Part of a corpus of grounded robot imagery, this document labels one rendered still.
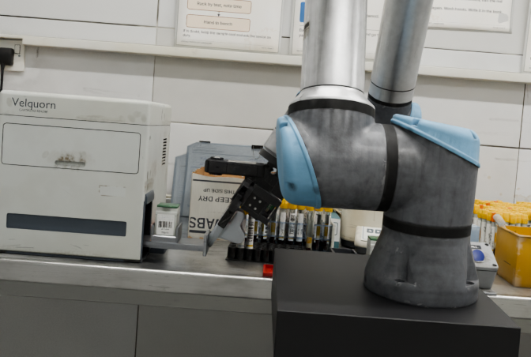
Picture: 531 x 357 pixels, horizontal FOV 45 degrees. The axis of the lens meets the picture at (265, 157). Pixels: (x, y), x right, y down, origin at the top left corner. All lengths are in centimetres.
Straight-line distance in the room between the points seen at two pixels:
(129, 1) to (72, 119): 72
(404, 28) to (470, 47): 88
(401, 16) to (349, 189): 34
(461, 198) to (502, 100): 111
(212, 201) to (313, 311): 75
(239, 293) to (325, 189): 42
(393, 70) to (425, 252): 35
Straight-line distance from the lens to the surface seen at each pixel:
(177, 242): 122
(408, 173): 82
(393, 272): 86
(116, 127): 121
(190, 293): 118
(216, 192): 148
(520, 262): 133
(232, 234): 122
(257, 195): 119
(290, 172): 80
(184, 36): 184
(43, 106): 124
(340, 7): 87
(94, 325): 196
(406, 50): 106
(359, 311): 80
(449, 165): 83
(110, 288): 124
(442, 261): 85
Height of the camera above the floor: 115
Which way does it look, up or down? 3 degrees down
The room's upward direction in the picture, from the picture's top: 4 degrees clockwise
